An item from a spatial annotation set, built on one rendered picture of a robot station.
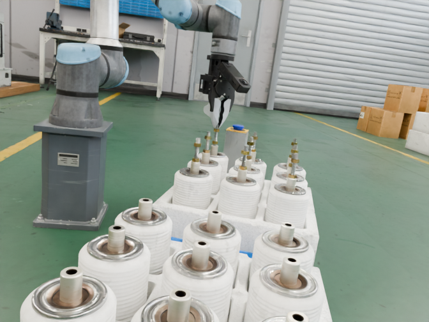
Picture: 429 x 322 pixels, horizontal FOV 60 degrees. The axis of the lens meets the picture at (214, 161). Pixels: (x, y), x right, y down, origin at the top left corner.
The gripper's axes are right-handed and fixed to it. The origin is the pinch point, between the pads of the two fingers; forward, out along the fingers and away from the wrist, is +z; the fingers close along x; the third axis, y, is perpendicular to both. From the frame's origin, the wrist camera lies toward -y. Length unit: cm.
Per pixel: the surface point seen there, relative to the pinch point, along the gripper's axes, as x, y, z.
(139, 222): 45, -35, 10
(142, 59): -217, 442, -19
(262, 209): 5.1, -26.3, 16.8
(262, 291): 41, -58, 10
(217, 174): 8.2, -11.4, 11.7
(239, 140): -14.4, 4.6, 6.4
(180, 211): 24.7, -18.6, 17.2
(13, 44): -60, 545, -16
